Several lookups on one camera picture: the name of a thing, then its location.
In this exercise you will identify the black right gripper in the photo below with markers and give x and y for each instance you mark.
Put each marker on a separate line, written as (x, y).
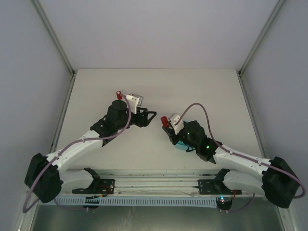
(172, 136)

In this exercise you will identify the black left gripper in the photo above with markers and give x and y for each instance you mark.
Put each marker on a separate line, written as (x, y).
(138, 117)

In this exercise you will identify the red large spring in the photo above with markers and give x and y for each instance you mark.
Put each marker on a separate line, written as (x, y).
(165, 122)
(119, 95)

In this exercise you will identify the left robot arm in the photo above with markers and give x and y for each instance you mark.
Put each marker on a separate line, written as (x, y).
(45, 174)

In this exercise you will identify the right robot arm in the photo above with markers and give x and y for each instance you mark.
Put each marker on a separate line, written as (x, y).
(273, 179)

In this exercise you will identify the teal plastic bin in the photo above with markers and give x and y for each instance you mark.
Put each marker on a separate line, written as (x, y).
(181, 146)

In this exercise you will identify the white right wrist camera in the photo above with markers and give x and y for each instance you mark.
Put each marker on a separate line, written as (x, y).
(176, 123)

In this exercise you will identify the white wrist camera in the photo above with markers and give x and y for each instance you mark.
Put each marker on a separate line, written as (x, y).
(176, 123)
(134, 101)

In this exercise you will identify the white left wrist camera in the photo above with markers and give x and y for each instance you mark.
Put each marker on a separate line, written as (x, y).
(134, 101)

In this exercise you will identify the aluminium mounting rail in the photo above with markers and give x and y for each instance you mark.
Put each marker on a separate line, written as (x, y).
(149, 183)

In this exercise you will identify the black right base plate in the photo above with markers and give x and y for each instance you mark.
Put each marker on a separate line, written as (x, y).
(212, 187)

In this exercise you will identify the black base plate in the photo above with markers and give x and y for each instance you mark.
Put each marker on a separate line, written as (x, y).
(102, 186)
(212, 187)

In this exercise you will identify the light blue cable duct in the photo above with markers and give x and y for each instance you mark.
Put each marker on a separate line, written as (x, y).
(71, 200)

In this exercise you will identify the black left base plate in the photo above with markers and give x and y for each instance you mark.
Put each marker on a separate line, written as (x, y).
(102, 186)

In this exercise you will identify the left aluminium frame post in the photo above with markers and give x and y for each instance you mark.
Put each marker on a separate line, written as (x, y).
(52, 34)

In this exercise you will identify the aluminium frame post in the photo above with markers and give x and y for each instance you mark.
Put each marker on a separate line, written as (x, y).
(52, 34)
(264, 31)

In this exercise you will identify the right aluminium frame post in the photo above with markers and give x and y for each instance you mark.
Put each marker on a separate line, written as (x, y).
(264, 31)

